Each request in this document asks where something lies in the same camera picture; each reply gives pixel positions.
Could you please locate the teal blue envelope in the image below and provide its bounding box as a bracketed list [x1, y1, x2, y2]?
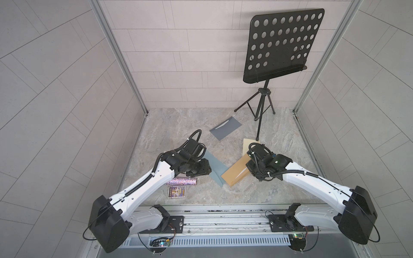
[204, 151, 229, 187]

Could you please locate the tan kraft envelope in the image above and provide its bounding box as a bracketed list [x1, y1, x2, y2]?
[221, 154, 251, 187]

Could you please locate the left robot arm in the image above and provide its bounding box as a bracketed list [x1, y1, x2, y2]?
[87, 129, 212, 253]

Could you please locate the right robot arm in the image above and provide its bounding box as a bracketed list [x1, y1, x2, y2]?
[246, 143, 378, 245]

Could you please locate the cream yellow envelope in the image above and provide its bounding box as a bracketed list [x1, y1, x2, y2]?
[242, 138, 260, 156]

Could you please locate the dark grey envelope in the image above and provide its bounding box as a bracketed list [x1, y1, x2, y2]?
[210, 117, 242, 141]

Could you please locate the glittery purple microphone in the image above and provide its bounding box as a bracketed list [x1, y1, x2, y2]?
[165, 177, 197, 186]

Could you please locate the small colourful picture card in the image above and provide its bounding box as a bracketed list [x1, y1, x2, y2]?
[168, 186, 186, 199]

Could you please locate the white ventilation grille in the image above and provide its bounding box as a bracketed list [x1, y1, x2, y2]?
[119, 234, 291, 248]

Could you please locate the right green circuit board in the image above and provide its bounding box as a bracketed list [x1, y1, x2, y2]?
[288, 234, 307, 252]

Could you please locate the green circuit board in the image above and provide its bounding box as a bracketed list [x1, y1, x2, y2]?
[288, 234, 307, 252]
[149, 237, 172, 253]

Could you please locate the left green circuit board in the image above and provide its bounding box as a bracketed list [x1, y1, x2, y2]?
[149, 237, 172, 253]

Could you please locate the black perforated music stand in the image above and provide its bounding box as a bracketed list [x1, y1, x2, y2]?
[243, 8, 325, 122]

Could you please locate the aluminium rail frame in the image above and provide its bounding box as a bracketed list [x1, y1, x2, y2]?
[137, 204, 339, 237]

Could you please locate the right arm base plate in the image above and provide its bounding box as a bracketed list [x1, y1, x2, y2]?
[266, 214, 314, 233]

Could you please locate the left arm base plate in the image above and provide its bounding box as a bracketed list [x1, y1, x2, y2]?
[140, 216, 184, 234]

